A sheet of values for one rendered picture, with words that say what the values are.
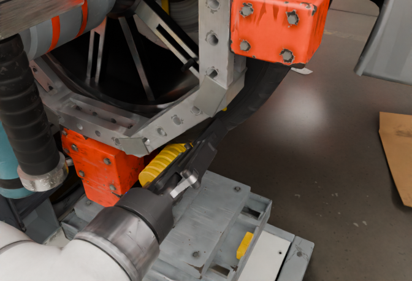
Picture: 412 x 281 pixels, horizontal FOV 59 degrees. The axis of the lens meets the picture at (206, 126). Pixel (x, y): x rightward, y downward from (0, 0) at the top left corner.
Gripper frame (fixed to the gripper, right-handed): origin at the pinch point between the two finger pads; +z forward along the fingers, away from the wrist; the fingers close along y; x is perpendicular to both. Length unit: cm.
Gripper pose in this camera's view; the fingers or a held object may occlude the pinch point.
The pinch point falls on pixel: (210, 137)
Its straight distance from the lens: 59.0
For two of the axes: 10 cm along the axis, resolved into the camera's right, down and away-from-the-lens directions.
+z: 4.8, -5.4, 7.0
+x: -6.2, -7.7, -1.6
